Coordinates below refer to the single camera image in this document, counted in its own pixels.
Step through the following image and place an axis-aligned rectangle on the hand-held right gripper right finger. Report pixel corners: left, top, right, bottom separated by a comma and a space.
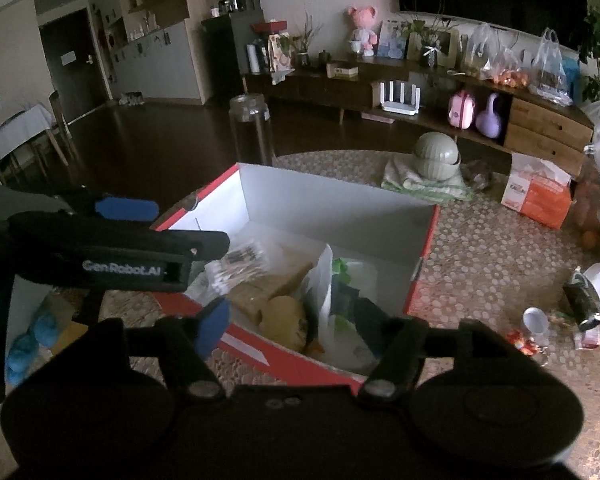
357, 309, 531, 403

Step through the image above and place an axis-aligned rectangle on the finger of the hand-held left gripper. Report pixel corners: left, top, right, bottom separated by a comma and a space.
10, 211, 231, 267
55, 187, 160, 223

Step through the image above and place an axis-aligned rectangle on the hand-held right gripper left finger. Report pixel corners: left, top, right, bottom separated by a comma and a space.
80, 296, 233, 403

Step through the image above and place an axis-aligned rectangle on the cotton swab packet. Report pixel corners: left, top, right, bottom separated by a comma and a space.
200, 240, 272, 297

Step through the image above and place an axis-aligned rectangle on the bread bag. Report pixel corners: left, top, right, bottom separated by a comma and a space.
227, 257, 321, 328

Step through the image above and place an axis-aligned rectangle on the round tan bun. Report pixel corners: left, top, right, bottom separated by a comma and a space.
259, 295, 312, 353

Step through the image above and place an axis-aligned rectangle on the white bag with dark contents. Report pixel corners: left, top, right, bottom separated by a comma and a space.
302, 242, 388, 376

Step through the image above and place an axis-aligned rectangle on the white jar lid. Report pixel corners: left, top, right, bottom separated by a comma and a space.
522, 306, 552, 348

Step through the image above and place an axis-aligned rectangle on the red cardboard box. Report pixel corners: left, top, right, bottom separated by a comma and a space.
152, 162, 441, 393

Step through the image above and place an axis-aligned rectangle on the dark snack packet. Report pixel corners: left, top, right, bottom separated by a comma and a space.
561, 266, 600, 350

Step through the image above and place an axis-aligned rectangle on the blue plush object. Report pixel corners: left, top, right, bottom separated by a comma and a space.
6, 309, 57, 387

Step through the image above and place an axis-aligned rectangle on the wooden chair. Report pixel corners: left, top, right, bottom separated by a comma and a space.
47, 90, 78, 161

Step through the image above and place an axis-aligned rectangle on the dining table with white cloth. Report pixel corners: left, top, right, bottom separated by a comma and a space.
0, 102, 56, 171

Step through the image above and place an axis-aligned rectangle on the tall glass jar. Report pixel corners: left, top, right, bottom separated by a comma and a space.
228, 93, 273, 166

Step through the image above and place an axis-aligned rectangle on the dark door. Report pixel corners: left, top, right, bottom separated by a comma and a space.
39, 7, 113, 126

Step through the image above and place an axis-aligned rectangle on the folded green cloth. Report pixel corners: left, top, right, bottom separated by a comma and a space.
381, 155, 473, 206

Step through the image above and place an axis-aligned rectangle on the black cabinet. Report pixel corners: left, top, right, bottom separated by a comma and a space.
200, 12, 261, 106

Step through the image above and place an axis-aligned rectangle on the green ribbed bowl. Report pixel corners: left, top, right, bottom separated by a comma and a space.
412, 131, 462, 182

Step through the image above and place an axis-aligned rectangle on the orange tissue pack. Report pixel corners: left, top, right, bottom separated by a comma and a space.
500, 152, 573, 231

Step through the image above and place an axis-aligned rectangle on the floral paper bag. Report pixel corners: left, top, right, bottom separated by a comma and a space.
267, 32, 296, 73

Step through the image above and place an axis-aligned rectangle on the clear tub of oranges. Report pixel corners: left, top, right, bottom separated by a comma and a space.
575, 180, 600, 261

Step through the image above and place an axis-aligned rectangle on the vase of dried grass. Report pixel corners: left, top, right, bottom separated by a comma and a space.
290, 10, 326, 68

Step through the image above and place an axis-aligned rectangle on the white router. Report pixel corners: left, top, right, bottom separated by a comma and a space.
378, 80, 423, 115

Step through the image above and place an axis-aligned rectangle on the pink toy case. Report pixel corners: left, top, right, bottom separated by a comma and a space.
447, 90, 477, 128

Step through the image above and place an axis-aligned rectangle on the small cardboard box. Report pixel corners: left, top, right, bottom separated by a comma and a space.
326, 61, 359, 79

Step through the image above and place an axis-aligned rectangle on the wooden television cabinet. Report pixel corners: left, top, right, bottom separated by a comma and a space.
242, 55, 595, 178

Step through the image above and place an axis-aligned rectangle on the clear bag of small oranges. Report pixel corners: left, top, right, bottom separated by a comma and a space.
462, 22, 528, 86

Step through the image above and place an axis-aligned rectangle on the pink plush doll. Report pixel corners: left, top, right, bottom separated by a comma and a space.
347, 6, 381, 57

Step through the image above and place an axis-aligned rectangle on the clear plastic bag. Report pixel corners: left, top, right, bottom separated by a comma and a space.
528, 27, 568, 106

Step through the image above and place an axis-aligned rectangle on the blue pack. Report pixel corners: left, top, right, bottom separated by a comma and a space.
560, 56, 581, 103

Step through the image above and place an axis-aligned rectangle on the wooden photo frame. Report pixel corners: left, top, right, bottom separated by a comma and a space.
407, 22, 461, 68

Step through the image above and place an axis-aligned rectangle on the blue picture frame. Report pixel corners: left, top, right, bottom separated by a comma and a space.
377, 20, 408, 58

